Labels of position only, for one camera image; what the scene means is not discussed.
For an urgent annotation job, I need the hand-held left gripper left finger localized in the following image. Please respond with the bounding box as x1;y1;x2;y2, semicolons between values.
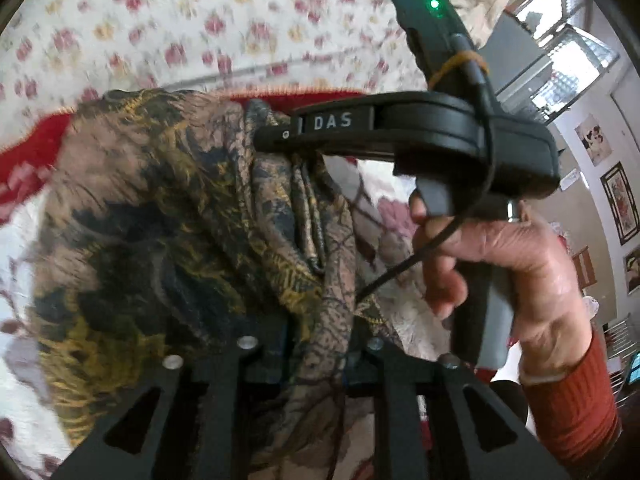
50;322;297;480

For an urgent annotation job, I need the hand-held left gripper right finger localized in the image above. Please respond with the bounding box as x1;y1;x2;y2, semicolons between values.
344;337;574;480

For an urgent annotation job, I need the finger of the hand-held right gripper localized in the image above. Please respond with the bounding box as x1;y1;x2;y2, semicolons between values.
252;100;376;155

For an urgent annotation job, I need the brown leaf-patterned garment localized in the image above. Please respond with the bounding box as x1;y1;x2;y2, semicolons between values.
27;87;426;480

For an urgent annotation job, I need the person's right forearm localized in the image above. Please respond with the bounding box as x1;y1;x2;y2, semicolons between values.
517;324;624;477

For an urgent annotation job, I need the person's right hand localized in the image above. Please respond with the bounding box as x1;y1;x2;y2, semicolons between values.
409;192;597;377

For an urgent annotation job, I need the window with metal grille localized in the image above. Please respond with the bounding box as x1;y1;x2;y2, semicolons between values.
500;0;622;123

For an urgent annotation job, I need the white rose-print quilt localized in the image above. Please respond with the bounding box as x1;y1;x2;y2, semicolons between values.
0;0;443;118

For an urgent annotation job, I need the wooden chair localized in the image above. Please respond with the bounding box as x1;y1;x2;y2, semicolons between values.
571;246;597;290

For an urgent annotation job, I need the red and white fleece blanket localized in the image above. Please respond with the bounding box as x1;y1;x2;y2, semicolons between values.
0;85;506;480

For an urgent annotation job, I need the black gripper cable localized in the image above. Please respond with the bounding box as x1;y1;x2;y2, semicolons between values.
359;32;497;301

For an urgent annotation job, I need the small unframed wall picture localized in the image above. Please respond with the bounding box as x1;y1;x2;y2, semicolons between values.
574;113;614;167

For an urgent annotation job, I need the dark-framed wall picture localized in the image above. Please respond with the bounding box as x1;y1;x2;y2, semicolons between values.
599;161;640;247

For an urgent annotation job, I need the wall picture with pale border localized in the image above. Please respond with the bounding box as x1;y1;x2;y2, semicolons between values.
623;250;640;296

